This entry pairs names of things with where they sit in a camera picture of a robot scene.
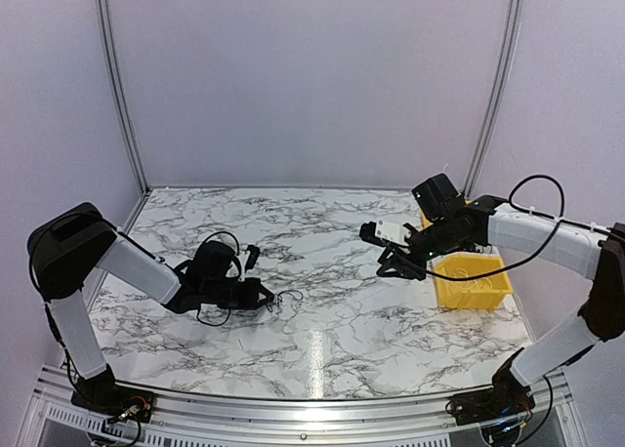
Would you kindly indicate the aluminium corner post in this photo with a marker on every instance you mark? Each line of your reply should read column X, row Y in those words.
column 502, row 73
column 121, row 106

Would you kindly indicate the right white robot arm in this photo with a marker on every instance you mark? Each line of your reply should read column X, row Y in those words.
column 457, row 224

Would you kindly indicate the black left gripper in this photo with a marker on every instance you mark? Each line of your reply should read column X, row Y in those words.
column 250, row 302

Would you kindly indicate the yellow plastic bin far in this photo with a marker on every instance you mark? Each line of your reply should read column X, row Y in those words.
column 424, row 220

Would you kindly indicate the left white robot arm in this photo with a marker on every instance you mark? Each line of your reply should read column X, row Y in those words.
column 67, row 252

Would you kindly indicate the yellow plastic bin near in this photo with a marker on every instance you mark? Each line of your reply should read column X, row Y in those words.
column 487, row 293

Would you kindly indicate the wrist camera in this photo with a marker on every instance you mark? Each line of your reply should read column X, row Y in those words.
column 248, row 257
column 381, row 232

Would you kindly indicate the left aluminium corner post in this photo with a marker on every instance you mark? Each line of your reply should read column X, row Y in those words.
column 121, row 106

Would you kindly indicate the aluminium front rail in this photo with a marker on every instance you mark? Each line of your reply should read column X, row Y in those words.
column 194, row 419

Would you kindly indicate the yellow plastic bin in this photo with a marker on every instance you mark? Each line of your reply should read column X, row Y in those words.
column 487, row 293
column 424, row 220

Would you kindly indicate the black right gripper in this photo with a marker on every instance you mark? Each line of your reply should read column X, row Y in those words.
column 406, row 267

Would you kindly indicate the right aluminium corner post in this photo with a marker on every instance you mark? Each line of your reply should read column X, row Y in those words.
column 502, row 73

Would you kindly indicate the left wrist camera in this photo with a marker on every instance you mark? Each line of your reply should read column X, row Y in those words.
column 248, row 257

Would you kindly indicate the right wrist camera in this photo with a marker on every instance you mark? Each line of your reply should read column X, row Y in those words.
column 381, row 232

